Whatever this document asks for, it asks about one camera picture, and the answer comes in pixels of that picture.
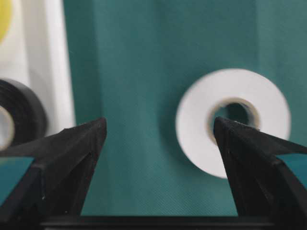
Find black tape roll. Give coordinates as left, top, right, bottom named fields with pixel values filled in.
left=0, top=79, right=48, bottom=150

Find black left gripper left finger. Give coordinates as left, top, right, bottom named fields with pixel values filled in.
left=0, top=117, right=107, bottom=230

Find green table cloth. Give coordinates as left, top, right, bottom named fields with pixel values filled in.
left=64, top=0, right=307, bottom=216

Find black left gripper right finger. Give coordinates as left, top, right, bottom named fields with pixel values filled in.
left=213, top=117, right=307, bottom=230

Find yellow tape roll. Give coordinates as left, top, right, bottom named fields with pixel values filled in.
left=0, top=0, right=12, bottom=42

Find white plastic case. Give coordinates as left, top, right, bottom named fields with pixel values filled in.
left=0, top=0, right=75, bottom=136

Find white tape roll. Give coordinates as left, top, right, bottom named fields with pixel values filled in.
left=176, top=69, right=291, bottom=179

